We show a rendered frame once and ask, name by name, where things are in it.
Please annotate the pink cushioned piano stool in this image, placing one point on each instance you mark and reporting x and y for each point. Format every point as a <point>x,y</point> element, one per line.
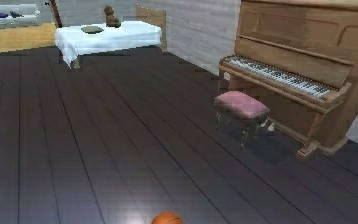
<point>242,105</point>

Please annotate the white bed with wooden headboard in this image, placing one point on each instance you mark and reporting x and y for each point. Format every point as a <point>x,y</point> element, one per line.
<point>120,36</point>

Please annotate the orange basketball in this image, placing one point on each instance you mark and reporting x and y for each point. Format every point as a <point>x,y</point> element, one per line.
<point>167,219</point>

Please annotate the brown teddy bear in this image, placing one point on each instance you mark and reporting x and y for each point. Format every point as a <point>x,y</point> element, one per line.
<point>111,18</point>

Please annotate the green round cushion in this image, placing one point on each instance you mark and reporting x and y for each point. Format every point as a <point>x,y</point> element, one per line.
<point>92,29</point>

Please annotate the brown upright piano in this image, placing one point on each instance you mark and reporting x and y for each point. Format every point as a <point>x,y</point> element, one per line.
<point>297,60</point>

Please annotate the dark blue cushion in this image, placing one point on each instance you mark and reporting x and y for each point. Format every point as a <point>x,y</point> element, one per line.
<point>0,15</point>

